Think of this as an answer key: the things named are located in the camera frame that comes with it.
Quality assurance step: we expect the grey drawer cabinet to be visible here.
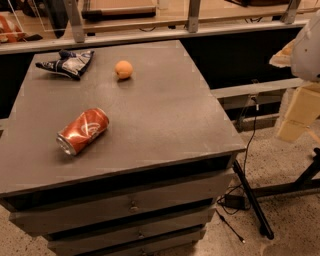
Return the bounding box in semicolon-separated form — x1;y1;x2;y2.
0;41;245;244

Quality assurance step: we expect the red coke can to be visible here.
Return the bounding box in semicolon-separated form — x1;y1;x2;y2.
56;108;109;156

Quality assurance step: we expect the blue crumpled chip bag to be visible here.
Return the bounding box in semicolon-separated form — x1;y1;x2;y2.
35;50;94;81

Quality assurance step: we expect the drawer with knob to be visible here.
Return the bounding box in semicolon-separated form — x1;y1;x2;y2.
9;169;233;236
77;226;205;256
47;204;217;256

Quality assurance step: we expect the dark flat board on shelf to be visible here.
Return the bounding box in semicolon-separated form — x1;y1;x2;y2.
81;6;156;20

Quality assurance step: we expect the top drawer with knob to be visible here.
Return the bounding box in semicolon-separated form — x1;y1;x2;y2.
9;169;233;236

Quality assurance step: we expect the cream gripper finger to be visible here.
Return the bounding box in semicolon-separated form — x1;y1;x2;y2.
269;40;294;68
277;83;320;142

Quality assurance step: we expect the black power adapter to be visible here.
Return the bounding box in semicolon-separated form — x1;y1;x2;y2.
224;194;246;210

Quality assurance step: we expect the middle drawer with knob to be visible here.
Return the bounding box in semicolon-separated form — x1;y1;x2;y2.
47;204;217;256

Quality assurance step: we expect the orange white object on shelf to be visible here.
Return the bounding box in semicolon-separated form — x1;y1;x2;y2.
0;15;25;43

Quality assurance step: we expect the bottom drawer with knob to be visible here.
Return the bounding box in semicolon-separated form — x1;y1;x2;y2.
77;226;205;256

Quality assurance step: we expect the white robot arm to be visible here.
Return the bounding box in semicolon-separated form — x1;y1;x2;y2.
269;10;320;142

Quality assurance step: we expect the black metal stand base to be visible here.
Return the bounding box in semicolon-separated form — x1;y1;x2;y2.
233;148;320;240

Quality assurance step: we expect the orange fruit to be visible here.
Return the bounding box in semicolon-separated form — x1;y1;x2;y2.
115;60;133;79

